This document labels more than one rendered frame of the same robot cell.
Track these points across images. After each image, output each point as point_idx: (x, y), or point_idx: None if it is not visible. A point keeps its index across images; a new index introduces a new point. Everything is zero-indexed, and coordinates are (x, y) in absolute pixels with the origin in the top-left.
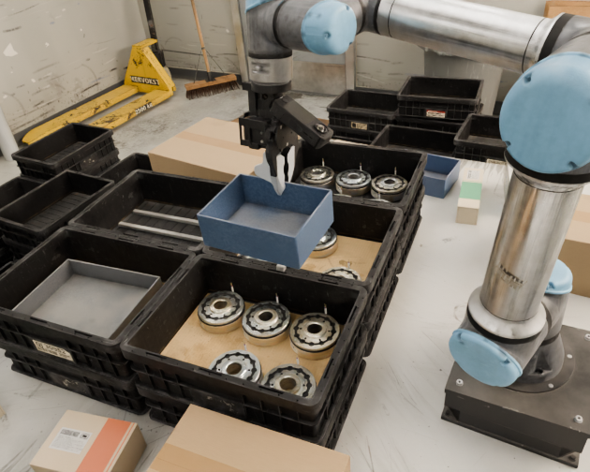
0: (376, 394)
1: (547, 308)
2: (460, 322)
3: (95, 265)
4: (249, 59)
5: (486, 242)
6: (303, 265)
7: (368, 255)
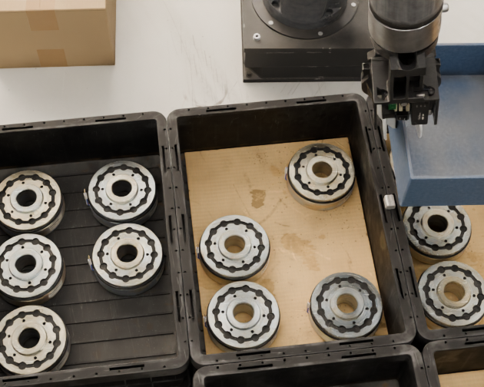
0: None
1: None
2: (226, 96)
3: None
4: (436, 19)
5: (33, 104)
6: (290, 251)
7: (223, 176)
